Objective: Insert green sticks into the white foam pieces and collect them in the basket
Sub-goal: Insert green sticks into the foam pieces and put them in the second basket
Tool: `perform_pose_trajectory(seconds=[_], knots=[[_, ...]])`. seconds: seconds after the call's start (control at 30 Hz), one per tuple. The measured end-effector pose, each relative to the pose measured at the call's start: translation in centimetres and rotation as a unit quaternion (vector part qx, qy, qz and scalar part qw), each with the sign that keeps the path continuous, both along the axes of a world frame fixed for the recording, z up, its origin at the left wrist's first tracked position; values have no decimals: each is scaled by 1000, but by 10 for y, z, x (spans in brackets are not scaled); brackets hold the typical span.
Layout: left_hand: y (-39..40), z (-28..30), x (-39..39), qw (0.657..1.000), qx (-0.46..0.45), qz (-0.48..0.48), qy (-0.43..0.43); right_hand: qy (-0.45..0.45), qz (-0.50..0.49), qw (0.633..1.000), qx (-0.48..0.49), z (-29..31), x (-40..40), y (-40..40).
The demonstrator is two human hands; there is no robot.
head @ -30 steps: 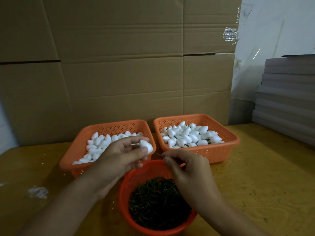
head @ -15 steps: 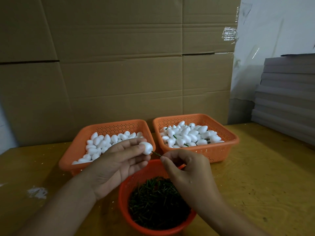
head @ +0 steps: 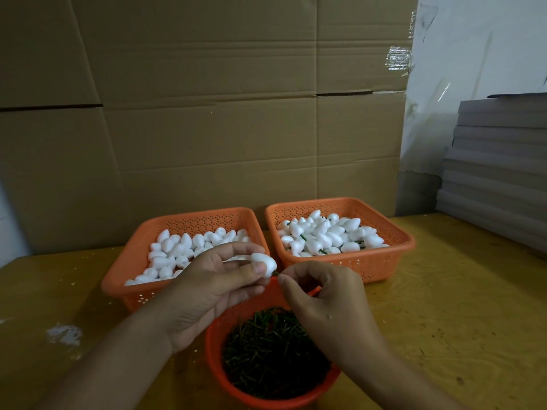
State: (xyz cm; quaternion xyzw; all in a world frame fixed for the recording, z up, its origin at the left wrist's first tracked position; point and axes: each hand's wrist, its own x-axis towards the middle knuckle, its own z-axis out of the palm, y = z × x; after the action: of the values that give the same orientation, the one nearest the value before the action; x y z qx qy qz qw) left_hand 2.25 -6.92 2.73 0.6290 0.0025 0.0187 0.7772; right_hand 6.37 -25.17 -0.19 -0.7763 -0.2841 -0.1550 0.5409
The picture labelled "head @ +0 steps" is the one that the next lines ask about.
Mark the person's right hand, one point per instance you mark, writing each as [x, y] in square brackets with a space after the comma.
[337, 320]

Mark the person's left hand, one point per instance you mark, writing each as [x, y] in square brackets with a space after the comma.
[201, 303]

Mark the person's left thumb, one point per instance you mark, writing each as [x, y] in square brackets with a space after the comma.
[239, 275]

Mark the person's right thumb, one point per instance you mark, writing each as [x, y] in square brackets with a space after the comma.
[295, 296]

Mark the person's left forearm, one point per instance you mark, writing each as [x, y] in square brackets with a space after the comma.
[115, 362]

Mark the person's right forearm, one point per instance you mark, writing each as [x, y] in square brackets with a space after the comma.
[397, 384]

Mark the heap of green stems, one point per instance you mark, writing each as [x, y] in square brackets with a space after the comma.
[273, 358]

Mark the pile of stemmed foam eggs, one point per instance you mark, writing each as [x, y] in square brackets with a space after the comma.
[324, 236]

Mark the pile of plain foam eggs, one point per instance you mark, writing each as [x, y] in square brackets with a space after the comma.
[175, 251]

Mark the orange round plastic basket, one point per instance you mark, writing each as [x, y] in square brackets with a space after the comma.
[216, 350]

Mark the orange rectangular plastic basket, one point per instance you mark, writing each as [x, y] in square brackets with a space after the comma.
[141, 234]
[384, 251]

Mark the large brown cardboard sheet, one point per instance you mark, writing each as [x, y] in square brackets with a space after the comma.
[205, 123]

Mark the white foam crumbs patch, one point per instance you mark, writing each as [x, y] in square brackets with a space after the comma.
[64, 335]

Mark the stack of grey boards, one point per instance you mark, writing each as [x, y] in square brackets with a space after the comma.
[495, 166]

